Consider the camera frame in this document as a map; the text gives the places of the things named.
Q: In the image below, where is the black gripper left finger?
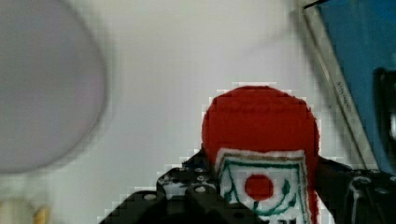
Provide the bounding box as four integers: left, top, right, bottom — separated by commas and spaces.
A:
99, 149, 268, 224

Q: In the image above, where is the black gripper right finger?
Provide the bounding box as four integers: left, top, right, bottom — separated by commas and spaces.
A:
315, 157, 396, 224

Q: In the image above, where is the red plush ketchup bottle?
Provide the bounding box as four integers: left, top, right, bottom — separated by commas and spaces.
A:
202, 86, 319, 224

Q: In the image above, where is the black toaster oven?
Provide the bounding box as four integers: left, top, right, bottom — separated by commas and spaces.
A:
295, 0, 395, 174

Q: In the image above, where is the peeled toy banana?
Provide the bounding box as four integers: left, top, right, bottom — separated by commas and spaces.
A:
0, 199, 50, 224

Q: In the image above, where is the lilac oval plate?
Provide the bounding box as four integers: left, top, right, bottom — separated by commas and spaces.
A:
0, 0, 106, 173

